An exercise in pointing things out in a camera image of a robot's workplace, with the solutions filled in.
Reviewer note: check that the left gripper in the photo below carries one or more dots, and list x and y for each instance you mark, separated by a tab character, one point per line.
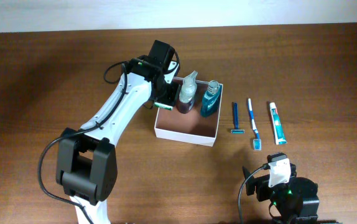
171	99

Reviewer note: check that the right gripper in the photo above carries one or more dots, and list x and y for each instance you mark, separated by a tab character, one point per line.
263	183

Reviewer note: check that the green soap bar package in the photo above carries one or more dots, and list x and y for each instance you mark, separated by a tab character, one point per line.
163	106

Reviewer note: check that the clear pump soap bottle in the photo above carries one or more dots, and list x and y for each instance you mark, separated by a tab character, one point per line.
187	93

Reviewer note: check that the blue white toothbrush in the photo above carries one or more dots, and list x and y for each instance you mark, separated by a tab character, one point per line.
257	144

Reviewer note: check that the blue disposable razor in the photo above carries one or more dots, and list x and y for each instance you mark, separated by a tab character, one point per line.
236	129

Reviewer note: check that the blue mouthwash bottle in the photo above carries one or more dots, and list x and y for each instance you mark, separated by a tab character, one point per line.
210	98

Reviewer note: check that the white teal toothpaste tube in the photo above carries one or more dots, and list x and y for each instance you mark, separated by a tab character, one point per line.
279	136

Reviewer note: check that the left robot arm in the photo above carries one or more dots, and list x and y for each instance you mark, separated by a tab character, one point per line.
86	162

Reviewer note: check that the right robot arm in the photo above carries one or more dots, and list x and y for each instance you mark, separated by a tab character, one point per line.
295	198

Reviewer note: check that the white cardboard box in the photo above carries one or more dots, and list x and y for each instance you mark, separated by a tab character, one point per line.
191	127

